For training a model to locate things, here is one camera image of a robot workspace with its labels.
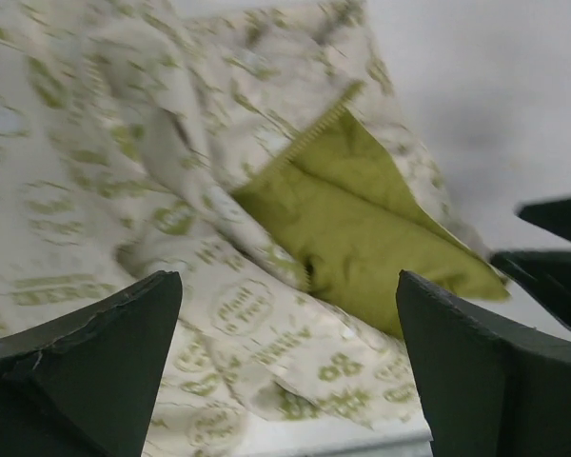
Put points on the cream green-printed hooded jacket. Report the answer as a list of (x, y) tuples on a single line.
[(262, 156)]

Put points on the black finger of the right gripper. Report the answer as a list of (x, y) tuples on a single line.
[(552, 215), (543, 274)]

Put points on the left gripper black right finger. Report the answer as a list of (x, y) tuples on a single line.
[(488, 385)]

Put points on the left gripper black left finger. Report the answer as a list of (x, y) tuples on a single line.
[(85, 384)]

